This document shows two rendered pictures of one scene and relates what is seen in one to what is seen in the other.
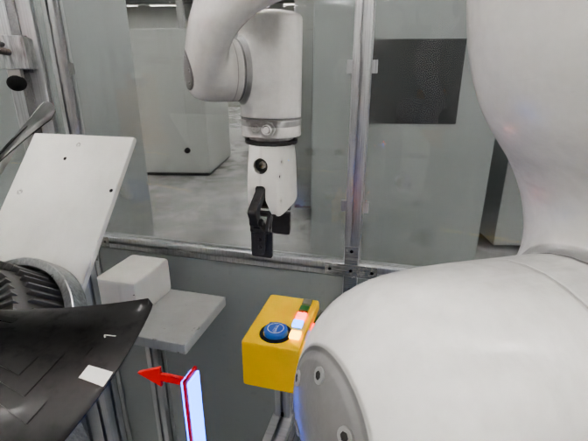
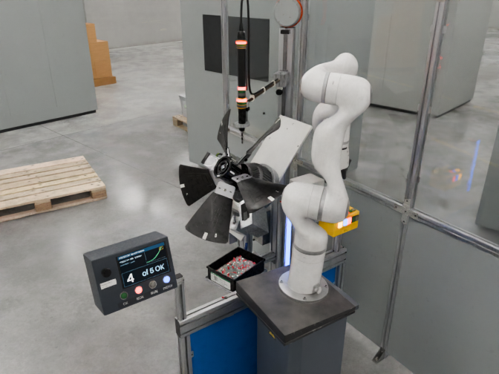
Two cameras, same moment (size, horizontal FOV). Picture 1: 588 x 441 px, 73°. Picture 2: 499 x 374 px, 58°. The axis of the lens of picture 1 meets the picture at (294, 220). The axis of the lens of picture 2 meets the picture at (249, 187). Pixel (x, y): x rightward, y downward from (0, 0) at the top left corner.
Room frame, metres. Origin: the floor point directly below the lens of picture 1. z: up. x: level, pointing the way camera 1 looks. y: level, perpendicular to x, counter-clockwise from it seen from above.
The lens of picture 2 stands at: (-1.06, -0.84, 2.04)
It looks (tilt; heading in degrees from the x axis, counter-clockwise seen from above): 25 degrees down; 40
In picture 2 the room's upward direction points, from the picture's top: straight up
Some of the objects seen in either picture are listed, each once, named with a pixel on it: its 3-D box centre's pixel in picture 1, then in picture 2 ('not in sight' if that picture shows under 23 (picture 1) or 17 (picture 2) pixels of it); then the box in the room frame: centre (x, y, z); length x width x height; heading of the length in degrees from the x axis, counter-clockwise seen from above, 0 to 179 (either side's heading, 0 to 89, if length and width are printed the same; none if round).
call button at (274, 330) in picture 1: (276, 331); not in sight; (0.57, 0.03, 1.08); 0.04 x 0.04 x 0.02
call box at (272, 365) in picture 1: (283, 342); (338, 220); (0.62, 0.02, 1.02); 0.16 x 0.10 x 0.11; 165
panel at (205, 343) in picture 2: not in sight; (269, 350); (0.24, 0.12, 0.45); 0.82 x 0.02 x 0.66; 165
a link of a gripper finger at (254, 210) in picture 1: (261, 201); not in sight; (0.53, 0.05, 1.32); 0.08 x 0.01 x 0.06; 165
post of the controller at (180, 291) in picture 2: not in sight; (180, 297); (-0.18, 0.23, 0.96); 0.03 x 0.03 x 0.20; 75
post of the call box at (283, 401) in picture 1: (283, 386); (336, 239); (0.62, 0.02, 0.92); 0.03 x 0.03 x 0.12; 75
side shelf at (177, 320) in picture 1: (150, 313); not in sight; (0.99, 0.41, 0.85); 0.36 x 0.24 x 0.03; 75
